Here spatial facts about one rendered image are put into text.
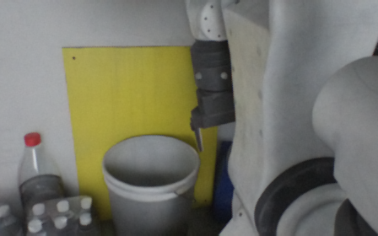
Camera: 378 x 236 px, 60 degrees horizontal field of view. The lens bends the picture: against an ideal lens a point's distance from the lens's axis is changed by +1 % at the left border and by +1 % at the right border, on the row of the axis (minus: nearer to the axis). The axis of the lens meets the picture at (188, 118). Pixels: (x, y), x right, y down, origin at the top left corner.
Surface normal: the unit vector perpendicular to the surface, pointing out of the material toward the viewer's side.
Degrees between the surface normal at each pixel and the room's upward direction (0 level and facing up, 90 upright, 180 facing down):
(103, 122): 87
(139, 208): 93
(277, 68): 115
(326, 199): 90
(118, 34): 90
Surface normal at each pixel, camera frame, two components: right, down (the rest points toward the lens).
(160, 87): 0.24, 0.39
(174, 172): -0.55, 0.29
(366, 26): 0.19, 0.77
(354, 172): -0.97, 0.22
